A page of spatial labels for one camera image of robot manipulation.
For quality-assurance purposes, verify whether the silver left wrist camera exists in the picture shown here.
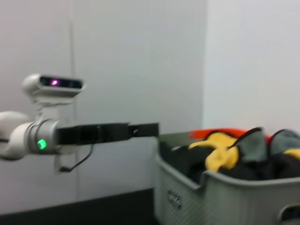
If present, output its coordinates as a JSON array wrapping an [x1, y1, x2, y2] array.
[[21, 74, 86, 122]]

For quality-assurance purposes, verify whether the orange towel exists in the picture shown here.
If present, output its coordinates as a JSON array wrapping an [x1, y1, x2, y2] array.
[[188, 127, 272, 141]]

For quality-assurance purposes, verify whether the black tablecloth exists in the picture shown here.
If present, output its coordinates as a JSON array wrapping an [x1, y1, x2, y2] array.
[[0, 187, 157, 225]]

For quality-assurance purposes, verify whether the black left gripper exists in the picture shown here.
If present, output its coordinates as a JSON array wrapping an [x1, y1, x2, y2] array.
[[55, 121, 159, 152]]

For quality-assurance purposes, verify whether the grey perforated plastic storage box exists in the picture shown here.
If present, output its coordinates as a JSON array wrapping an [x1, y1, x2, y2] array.
[[153, 132, 300, 225]]

